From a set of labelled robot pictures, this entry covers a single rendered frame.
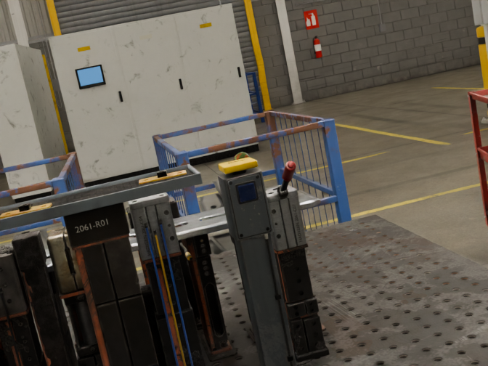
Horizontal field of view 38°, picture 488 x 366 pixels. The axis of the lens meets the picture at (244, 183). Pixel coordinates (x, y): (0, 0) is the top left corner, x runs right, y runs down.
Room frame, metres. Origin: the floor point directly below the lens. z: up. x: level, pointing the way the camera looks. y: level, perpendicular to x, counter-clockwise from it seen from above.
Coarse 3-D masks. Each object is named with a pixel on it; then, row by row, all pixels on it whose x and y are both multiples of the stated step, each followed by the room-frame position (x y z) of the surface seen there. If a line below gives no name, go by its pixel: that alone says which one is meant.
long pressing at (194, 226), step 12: (300, 192) 1.63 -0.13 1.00; (300, 204) 1.51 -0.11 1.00; (312, 204) 1.51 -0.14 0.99; (192, 216) 1.61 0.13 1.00; (204, 216) 1.58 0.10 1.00; (180, 228) 1.51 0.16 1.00; (192, 228) 1.47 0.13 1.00; (204, 228) 1.47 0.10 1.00; (216, 228) 1.47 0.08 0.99; (132, 240) 1.49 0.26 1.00; (48, 252) 1.54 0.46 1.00; (48, 264) 1.41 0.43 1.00
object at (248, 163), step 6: (228, 162) 1.26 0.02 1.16; (234, 162) 1.24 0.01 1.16; (240, 162) 1.23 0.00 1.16; (246, 162) 1.22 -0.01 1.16; (252, 162) 1.21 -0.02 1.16; (222, 168) 1.22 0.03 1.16; (228, 168) 1.21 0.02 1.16; (234, 168) 1.21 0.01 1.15; (240, 168) 1.21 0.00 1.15; (246, 168) 1.21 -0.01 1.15; (234, 174) 1.23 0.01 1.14
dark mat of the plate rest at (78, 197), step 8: (184, 168) 1.29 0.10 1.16; (176, 176) 1.21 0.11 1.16; (120, 184) 1.25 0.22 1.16; (128, 184) 1.23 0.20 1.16; (136, 184) 1.21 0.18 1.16; (144, 184) 1.20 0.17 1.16; (80, 192) 1.25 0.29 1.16; (88, 192) 1.23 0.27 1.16; (96, 192) 1.21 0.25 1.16; (104, 192) 1.20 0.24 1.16; (112, 192) 1.18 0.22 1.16; (48, 200) 1.23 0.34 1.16; (56, 200) 1.21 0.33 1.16; (64, 200) 1.20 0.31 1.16; (72, 200) 1.18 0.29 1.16; (16, 208) 1.21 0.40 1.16
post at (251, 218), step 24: (264, 192) 1.21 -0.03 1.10; (240, 216) 1.20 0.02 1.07; (264, 216) 1.21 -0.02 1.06; (240, 240) 1.21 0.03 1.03; (264, 240) 1.21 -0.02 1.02; (240, 264) 1.25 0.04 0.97; (264, 264) 1.21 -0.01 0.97; (264, 288) 1.21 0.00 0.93; (264, 312) 1.21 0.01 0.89; (264, 336) 1.21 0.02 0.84; (288, 336) 1.22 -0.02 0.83; (264, 360) 1.21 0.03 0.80; (288, 360) 1.21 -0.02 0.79
